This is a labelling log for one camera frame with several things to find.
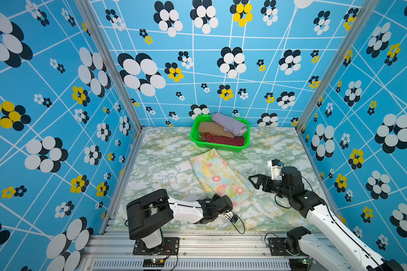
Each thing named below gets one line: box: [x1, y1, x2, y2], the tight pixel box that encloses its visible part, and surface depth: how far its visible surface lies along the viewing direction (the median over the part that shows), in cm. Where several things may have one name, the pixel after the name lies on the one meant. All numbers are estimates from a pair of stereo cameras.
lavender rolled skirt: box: [211, 112, 248, 137], surface depth 108 cm
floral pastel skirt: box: [190, 148, 254, 208], surface depth 96 cm
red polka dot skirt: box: [205, 132, 245, 147], surface depth 107 cm
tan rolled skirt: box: [198, 121, 236, 139], surface depth 107 cm
